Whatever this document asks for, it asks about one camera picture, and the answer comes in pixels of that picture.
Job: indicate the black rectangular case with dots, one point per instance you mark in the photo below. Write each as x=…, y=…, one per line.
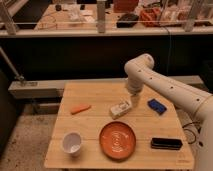
x=166, y=143

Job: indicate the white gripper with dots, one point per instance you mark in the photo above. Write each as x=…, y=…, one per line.
x=135, y=99

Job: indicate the blue sponge block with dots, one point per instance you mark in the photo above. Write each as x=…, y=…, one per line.
x=156, y=106

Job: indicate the orange carrot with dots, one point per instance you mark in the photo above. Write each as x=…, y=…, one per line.
x=79, y=108

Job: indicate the orange crate on shelf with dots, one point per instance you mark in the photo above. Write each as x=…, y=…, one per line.
x=149, y=17

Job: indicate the white paper cup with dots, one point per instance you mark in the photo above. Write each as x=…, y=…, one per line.
x=71, y=144

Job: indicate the red box on shelf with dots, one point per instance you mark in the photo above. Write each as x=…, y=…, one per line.
x=120, y=6

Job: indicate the grey metal beam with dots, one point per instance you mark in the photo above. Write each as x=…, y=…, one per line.
x=37, y=89

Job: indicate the orange ceramic bowl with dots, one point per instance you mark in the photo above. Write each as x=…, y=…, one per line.
x=117, y=140

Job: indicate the black pouch on shelf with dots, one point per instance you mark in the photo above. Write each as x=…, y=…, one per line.
x=127, y=20

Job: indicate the white plastic bottle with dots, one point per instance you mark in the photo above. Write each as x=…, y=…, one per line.
x=120, y=109

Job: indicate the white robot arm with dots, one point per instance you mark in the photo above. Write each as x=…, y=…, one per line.
x=197, y=102

